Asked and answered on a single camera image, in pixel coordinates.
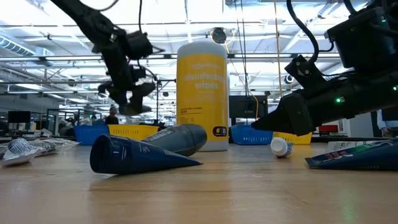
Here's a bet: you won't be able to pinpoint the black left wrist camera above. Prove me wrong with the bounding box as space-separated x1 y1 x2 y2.
125 30 155 60

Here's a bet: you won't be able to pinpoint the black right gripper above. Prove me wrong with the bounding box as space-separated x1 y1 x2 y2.
251 70 379 137

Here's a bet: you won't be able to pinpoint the white toothpaste tube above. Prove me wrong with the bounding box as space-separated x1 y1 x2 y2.
326 140 386 153

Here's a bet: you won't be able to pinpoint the short yellow cable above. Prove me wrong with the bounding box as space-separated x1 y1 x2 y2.
250 93 260 121

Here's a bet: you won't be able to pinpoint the yellow plastic basket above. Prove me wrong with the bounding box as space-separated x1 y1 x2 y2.
272 132 313 146
108 124 160 141

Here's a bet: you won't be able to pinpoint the grey squeeze tube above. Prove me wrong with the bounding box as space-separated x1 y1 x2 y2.
141 123 208 157

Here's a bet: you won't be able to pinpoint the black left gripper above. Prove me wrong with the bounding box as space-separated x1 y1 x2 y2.
98 42 156 116

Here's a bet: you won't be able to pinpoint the dark blue squeeze tube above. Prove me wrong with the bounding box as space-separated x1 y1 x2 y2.
90 134 203 175

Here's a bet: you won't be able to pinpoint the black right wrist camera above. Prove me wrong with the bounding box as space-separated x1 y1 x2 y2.
284 54 328 91

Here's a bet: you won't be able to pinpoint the yellow hanging cable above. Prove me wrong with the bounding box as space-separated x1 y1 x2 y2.
273 0 284 98

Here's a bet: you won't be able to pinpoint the small dark computer monitor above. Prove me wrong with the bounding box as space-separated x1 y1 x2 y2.
7 111 32 124

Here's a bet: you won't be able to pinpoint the large black screen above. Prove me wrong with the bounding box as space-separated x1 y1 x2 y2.
229 95 269 126

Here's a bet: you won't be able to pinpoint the black hanging cables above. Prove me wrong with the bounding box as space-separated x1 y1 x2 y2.
235 0 250 98

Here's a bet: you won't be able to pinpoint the small white-capped toothpaste tube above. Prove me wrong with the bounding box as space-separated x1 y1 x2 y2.
270 137 294 158

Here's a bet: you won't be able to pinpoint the black metal table frame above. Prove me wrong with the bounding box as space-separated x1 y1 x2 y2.
0 135 398 144

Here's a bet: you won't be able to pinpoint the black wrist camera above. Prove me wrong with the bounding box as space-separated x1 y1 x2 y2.
125 30 155 60
284 54 328 91

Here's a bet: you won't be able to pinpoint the red box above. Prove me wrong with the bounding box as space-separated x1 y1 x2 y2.
318 124 339 134

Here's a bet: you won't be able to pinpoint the yellow disinfecting wipes canister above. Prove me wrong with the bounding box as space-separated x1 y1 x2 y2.
176 41 230 152

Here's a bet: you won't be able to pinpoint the blue toothpaste tube red print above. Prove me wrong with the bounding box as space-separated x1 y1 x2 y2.
305 139 398 171

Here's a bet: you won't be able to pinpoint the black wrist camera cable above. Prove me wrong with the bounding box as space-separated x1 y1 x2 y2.
285 0 320 63

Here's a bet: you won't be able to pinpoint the person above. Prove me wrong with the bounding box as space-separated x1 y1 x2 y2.
104 105 120 125
376 108 398 138

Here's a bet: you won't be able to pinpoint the blue plastic basket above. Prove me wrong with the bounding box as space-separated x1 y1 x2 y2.
229 124 274 146
73 124 110 146

